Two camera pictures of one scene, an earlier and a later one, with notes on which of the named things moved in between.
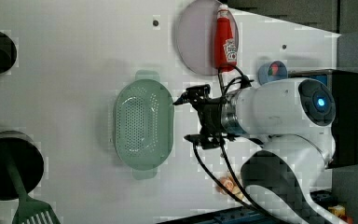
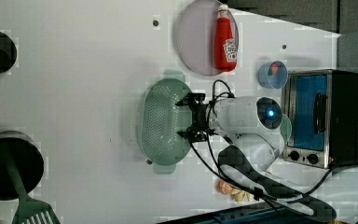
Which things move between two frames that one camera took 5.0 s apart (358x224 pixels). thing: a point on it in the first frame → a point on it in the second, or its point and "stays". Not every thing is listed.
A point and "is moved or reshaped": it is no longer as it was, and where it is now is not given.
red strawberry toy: (273, 70) stays
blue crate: (235, 216) stays
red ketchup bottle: (226, 49) stays
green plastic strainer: (144, 124) is moved or reshaped
